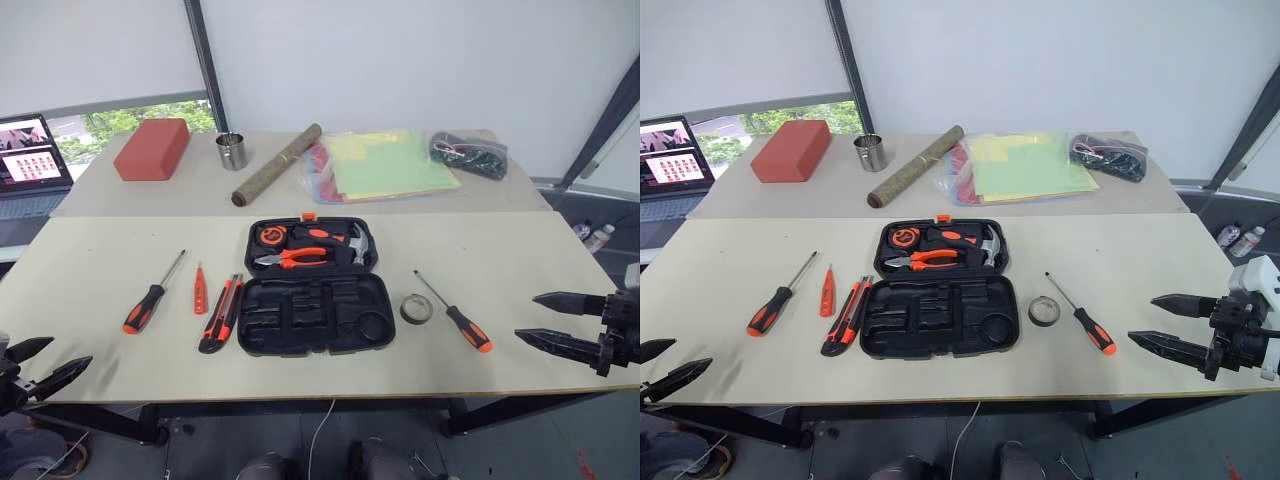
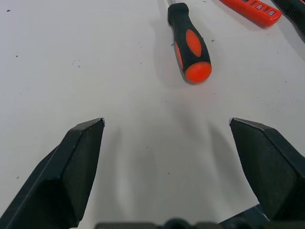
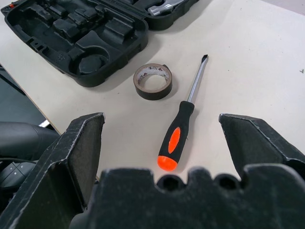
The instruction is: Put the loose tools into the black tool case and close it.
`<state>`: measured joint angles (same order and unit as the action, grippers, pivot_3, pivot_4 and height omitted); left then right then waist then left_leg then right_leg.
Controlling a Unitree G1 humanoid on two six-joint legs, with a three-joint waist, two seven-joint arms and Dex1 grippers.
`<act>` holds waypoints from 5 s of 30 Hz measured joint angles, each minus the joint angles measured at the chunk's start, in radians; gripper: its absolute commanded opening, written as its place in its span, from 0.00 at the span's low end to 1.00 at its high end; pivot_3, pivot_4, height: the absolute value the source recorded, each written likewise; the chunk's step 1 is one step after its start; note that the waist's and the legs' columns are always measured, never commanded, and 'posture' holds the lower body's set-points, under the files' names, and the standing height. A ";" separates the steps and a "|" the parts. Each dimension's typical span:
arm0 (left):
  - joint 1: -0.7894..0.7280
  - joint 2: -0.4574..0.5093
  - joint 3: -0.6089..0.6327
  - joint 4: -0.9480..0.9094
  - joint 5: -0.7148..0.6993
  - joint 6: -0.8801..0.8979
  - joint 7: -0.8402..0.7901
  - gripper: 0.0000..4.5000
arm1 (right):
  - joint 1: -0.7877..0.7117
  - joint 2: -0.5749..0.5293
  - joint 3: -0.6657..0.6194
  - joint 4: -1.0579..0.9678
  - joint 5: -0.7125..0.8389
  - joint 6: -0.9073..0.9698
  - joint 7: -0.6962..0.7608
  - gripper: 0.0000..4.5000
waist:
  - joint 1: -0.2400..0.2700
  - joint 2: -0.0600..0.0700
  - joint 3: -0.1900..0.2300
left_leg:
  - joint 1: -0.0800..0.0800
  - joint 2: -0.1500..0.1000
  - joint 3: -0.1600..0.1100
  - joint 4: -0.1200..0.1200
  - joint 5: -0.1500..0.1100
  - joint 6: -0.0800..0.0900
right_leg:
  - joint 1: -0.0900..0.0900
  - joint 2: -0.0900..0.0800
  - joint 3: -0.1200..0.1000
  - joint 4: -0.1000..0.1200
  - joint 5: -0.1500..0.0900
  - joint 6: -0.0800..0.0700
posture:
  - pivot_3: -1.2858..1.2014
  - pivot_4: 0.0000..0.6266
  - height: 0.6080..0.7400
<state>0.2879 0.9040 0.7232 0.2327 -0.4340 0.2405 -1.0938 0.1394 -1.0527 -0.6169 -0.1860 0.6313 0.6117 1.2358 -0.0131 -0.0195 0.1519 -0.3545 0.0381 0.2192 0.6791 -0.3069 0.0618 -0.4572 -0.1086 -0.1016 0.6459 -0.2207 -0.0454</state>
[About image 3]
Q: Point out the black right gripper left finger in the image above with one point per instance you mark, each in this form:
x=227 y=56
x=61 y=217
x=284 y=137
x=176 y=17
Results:
x=59 y=171

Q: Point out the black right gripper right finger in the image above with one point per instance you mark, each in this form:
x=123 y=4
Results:
x=257 y=143

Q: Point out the black plastic tool case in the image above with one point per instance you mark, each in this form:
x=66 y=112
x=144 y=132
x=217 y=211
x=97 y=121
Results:
x=114 y=35

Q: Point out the black rounded robot body shell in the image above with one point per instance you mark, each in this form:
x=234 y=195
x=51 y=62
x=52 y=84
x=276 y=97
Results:
x=19 y=140

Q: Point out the black orange flathead screwdriver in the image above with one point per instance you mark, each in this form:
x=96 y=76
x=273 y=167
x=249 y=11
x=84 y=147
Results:
x=177 y=124

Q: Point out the black tape roll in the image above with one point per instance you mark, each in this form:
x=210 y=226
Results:
x=155 y=94

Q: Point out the silver claw hammer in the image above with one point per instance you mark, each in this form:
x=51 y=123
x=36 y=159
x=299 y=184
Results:
x=162 y=9

